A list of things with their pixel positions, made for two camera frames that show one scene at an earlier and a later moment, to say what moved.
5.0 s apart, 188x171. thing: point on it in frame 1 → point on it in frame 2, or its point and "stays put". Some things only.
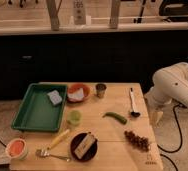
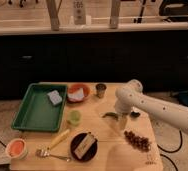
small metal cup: (100, 89) stays put
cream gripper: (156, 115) → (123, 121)
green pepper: (116, 116) stays put
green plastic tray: (37, 112) stays put
